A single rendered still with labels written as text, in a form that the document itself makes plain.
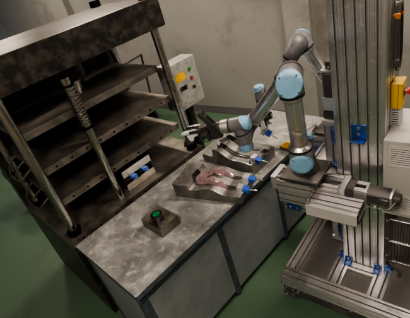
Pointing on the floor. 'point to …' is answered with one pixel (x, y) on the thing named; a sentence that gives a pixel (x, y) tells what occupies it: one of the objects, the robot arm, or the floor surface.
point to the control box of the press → (184, 86)
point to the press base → (79, 265)
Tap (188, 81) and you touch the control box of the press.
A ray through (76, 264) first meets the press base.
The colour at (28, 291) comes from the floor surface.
